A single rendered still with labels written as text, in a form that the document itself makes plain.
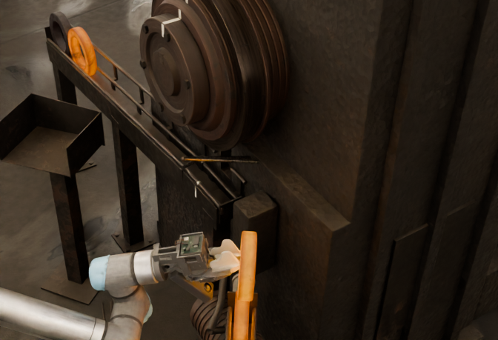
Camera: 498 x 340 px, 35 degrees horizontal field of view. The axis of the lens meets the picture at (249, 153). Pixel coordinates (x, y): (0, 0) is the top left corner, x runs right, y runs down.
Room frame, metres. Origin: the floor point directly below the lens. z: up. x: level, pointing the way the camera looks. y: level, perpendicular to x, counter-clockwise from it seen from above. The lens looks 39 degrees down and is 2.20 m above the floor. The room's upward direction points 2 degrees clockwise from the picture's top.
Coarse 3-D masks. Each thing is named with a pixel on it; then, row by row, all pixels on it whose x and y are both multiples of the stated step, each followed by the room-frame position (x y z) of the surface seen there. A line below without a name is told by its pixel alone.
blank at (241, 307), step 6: (240, 306) 1.19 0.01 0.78; (246, 306) 1.19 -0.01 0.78; (234, 312) 1.18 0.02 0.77; (240, 312) 1.17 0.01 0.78; (246, 312) 1.17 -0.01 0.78; (234, 318) 1.16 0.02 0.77; (240, 318) 1.16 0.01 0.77; (246, 318) 1.16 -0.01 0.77; (234, 324) 1.15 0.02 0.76; (240, 324) 1.15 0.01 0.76; (246, 324) 1.15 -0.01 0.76; (234, 330) 1.14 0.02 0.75; (240, 330) 1.14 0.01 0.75; (246, 330) 1.14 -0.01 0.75; (234, 336) 1.13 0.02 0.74; (240, 336) 1.13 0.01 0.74; (246, 336) 1.13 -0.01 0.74
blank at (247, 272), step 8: (248, 232) 1.24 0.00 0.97; (248, 240) 1.20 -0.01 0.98; (256, 240) 1.21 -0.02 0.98; (240, 248) 1.26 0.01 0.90; (248, 248) 1.18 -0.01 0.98; (248, 256) 1.16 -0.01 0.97; (240, 264) 1.15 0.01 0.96; (248, 264) 1.15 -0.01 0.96; (240, 272) 1.14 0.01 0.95; (248, 272) 1.14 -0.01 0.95; (240, 280) 1.13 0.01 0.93; (248, 280) 1.13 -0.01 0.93; (240, 288) 1.12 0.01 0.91; (248, 288) 1.12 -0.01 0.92; (240, 296) 1.13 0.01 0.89; (248, 296) 1.12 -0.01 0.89
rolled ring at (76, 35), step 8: (72, 32) 2.48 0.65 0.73; (80, 32) 2.45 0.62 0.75; (72, 40) 2.50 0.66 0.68; (80, 40) 2.42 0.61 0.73; (88, 40) 2.42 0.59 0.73; (72, 48) 2.50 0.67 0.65; (88, 48) 2.40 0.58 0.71; (72, 56) 2.51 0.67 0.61; (80, 56) 2.50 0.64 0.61; (88, 56) 2.38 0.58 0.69; (80, 64) 2.46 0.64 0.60; (88, 64) 2.38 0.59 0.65; (96, 64) 2.40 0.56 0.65; (88, 72) 2.39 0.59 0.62
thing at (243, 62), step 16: (208, 0) 1.63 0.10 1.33; (224, 0) 1.64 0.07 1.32; (224, 16) 1.59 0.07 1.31; (240, 16) 1.61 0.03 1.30; (224, 32) 1.57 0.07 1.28; (240, 32) 1.58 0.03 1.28; (240, 48) 1.55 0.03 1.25; (256, 48) 1.57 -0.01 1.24; (240, 64) 1.52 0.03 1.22; (256, 64) 1.55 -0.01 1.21; (240, 80) 1.51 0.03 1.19; (256, 80) 1.54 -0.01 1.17; (240, 96) 1.51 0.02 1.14; (256, 96) 1.53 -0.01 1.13; (240, 112) 1.51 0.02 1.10; (256, 112) 1.53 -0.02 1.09; (240, 128) 1.51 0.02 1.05; (256, 128) 1.56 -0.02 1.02; (208, 144) 1.64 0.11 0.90; (224, 144) 1.57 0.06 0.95
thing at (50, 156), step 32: (32, 96) 2.10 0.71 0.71; (0, 128) 1.94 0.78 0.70; (32, 128) 2.07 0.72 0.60; (64, 128) 2.06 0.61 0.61; (96, 128) 1.98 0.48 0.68; (32, 160) 1.91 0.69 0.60; (64, 160) 1.90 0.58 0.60; (64, 192) 1.92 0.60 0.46; (64, 224) 1.92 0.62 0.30; (64, 256) 1.93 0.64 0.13; (64, 288) 1.89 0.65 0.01
